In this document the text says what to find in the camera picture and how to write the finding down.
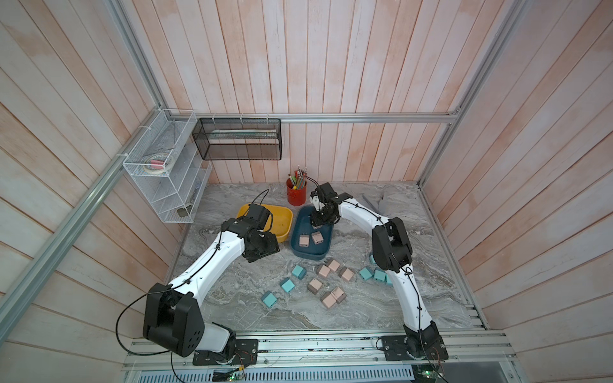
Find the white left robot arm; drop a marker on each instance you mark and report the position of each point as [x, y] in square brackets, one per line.
[173, 318]

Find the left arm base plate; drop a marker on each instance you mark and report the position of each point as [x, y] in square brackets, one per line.
[237, 352]

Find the white wire shelf rack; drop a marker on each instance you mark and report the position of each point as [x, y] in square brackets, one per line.
[175, 195]

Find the teal plug upper centre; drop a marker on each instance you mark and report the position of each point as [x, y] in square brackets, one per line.
[299, 272]

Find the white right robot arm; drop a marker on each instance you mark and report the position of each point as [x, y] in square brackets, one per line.
[392, 252]

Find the red pencil cup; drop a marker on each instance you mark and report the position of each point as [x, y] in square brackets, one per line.
[296, 187]

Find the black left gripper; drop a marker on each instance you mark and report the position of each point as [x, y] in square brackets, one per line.
[272, 247]

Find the teal plug lower centre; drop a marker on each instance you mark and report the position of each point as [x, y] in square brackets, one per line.
[287, 285]

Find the black mesh wall basket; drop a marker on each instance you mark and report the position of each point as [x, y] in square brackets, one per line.
[239, 139]

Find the pink plug top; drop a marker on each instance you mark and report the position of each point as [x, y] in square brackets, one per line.
[333, 264]

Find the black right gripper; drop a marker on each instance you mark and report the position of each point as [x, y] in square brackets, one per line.
[315, 221]

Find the yellow plastic bin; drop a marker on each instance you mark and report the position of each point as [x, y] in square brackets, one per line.
[278, 220]

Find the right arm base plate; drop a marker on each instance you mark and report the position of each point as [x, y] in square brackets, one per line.
[403, 348]

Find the dark teal plastic bin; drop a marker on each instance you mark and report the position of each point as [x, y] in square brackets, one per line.
[303, 227]

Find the teal plug far left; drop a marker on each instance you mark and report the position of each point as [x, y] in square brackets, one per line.
[269, 299]

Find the grey tool on table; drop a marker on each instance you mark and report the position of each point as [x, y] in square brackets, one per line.
[374, 203]

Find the tape roll on shelf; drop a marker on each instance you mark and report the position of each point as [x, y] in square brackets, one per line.
[158, 164]

